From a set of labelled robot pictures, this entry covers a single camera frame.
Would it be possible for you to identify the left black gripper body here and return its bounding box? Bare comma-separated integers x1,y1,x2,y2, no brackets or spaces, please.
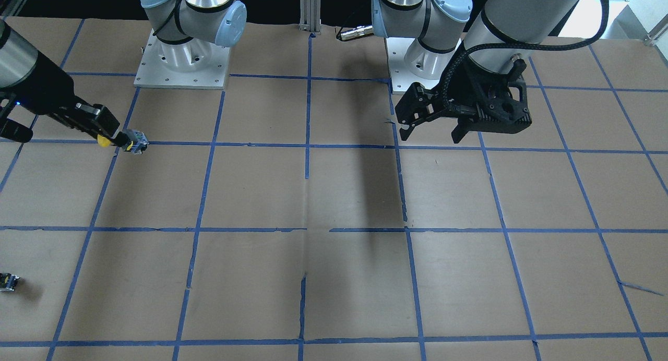
395,64,476,128

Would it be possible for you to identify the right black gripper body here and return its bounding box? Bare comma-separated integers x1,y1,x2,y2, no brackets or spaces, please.
21,53,102,135

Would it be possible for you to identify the yellow push button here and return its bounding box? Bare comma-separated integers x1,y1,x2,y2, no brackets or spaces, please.
96,129,150,154

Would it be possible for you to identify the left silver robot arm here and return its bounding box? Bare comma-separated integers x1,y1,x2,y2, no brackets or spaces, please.
371,0,609,144

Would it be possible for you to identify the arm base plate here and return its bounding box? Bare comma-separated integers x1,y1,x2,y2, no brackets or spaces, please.
386,38,454,95
134,31,231,90

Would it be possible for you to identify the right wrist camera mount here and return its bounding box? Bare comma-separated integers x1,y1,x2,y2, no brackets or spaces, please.
1,91,33,143

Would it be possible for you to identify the aluminium frame post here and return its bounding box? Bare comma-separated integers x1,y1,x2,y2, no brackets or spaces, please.
299,0,321,35

